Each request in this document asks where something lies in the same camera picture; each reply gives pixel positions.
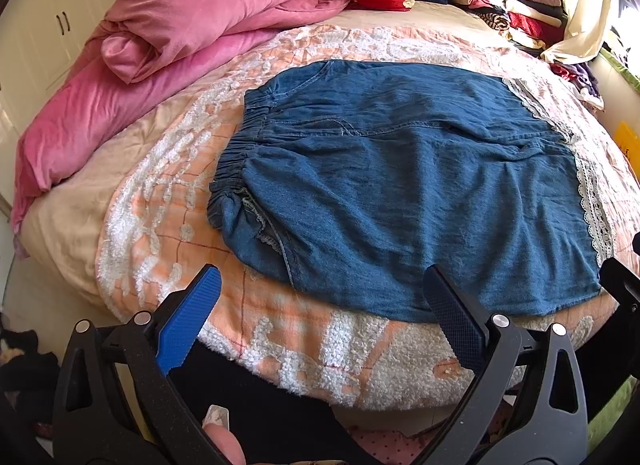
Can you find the cream wardrobe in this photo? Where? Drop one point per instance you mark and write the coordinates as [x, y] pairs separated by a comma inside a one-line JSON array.
[[40, 41]]

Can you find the yellow box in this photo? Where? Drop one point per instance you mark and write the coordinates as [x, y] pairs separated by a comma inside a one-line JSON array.
[[629, 143]]

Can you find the pile of folded clothes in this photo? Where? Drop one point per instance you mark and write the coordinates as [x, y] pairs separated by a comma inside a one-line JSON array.
[[531, 25]]

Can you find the pink folded quilt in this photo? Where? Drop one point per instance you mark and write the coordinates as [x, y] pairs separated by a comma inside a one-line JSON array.
[[141, 53]]

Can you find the left hand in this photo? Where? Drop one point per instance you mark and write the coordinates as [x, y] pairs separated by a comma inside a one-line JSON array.
[[216, 427]]

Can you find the cream curtain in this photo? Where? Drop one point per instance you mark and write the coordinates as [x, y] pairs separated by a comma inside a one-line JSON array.
[[587, 22]]

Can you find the blue denim lace-trimmed pants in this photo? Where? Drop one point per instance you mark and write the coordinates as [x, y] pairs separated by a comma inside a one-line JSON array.
[[348, 179]]

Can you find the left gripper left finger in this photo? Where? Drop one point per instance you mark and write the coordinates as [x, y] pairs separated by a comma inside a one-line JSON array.
[[115, 403]]

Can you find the peach bear-pattern bedspread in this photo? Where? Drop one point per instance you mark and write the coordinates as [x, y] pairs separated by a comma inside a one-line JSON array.
[[130, 226]]

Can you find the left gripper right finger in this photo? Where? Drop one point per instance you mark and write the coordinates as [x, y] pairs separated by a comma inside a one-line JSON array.
[[548, 424]]

